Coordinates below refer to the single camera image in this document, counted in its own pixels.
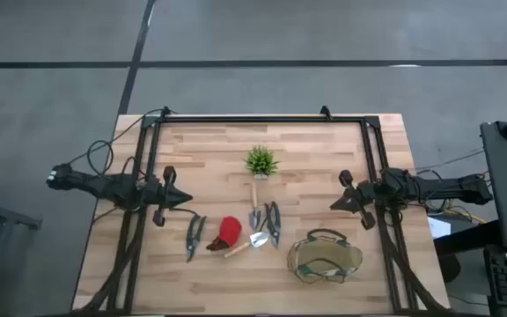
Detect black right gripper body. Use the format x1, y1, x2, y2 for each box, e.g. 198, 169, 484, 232
338, 169, 380, 232

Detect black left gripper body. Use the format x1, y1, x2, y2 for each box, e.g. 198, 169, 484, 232
141, 165, 180, 228

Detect dark green pruning shears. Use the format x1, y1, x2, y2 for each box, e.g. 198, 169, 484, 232
185, 214, 208, 263
263, 201, 283, 249

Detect beige gardening bag green trim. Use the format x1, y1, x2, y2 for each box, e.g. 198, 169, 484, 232
285, 227, 364, 285

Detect red gardening glove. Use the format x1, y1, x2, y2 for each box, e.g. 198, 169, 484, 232
205, 215, 243, 253

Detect narrow trowel with wooden handle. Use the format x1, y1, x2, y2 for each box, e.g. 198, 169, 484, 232
247, 181, 262, 231

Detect wide trowel with wooden handle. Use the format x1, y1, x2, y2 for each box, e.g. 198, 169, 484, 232
223, 231, 271, 260

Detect white paper sheet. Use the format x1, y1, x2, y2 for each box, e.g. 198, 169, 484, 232
427, 216, 452, 240

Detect green plant in white pot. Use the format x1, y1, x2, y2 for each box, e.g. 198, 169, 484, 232
243, 144, 281, 181

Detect black desk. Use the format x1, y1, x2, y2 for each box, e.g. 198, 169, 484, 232
433, 219, 501, 256

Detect grey metal stand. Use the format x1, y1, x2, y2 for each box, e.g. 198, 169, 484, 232
0, 173, 43, 317

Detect thin black cable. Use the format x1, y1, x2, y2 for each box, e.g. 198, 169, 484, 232
66, 107, 180, 166

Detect black cable bundle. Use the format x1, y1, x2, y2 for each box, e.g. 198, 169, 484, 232
75, 206, 147, 314
374, 206, 451, 314

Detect black looped cable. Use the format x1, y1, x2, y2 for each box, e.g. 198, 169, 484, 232
85, 139, 115, 177

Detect yellow cable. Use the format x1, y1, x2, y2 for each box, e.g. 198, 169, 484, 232
442, 206, 488, 225

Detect black aluminium table frame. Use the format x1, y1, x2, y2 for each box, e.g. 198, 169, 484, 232
106, 114, 417, 314

